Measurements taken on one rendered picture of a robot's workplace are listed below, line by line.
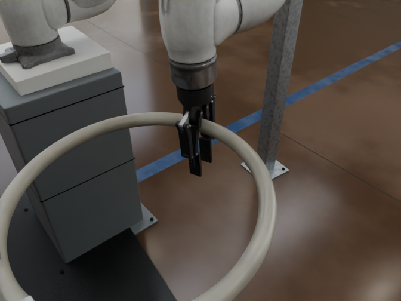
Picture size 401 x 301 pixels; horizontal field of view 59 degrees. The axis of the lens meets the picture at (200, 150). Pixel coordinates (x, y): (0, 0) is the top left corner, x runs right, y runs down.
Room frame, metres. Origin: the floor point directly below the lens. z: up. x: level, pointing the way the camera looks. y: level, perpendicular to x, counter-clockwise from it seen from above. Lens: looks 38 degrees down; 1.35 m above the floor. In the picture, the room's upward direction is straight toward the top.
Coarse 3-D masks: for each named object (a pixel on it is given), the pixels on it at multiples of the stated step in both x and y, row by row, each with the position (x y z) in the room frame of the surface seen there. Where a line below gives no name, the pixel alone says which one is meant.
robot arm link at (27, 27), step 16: (0, 0) 1.11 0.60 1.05; (16, 0) 1.10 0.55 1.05; (32, 0) 1.11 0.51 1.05; (48, 0) 1.15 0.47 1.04; (16, 16) 1.09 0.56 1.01; (32, 16) 1.11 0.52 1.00; (48, 16) 1.14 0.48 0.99; (64, 16) 1.18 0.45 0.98; (16, 32) 1.10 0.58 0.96; (32, 32) 1.10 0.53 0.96; (48, 32) 1.14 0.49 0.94
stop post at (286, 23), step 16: (288, 0) 1.50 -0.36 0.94; (288, 16) 1.49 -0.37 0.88; (272, 32) 1.55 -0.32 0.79; (288, 32) 1.50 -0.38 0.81; (272, 48) 1.54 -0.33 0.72; (288, 48) 1.51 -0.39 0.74; (272, 64) 1.53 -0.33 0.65; (288, 64) 1.52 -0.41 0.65; (272, 80) 1.52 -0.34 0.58; (288, 80) 1.53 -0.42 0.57; (272, 96) 1.51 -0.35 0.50; (272, 112) 1.50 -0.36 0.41; (272, 128) 1.50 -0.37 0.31; (272, 144) 1.51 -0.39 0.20; (272, 160) 1.52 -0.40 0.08; (272, 176) 1.46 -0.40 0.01
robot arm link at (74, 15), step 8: (64, 0) 1.19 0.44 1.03; (72, 0) 1.20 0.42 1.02; (80, 0) 1.20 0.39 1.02; (88, 0) 1.22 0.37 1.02; (96, 0) 1.24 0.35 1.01; (104, 0) 1.27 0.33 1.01; (112, 0) 1.31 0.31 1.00; (72, 8) 1.20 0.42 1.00; (80, 8) 1.22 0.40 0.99; (88, 8) 1.24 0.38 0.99; (96, 8) 1.26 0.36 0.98; (104, 8) 1.29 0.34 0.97; (72, 16) 1.21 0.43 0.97; (80, 16) 1.23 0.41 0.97; (88, 16) 1.26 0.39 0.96
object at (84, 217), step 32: (0, 96) 0.97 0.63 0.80; (32, 96) 0.97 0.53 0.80; (64, 96) 1.01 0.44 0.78; (96, 96) 1.08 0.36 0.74; (0, 128) 1.14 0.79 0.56; (32, 128) 0.93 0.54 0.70; (64, 128) 1.00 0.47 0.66; (128, 128) 1.15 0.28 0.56; (64, 160) 0.98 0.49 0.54; (96, 160) 1.05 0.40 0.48; (128, 160) 1.13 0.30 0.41; (32, 192) 0.99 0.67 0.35; (64, 192) 0.95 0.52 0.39; (96, 192) 1.03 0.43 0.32; (128, 192) 1.12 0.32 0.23; (64, 224) 0.93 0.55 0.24; (96, 224) 1.01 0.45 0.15; (128, 224) 1.10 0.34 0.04; (64, 256) 0.90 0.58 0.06
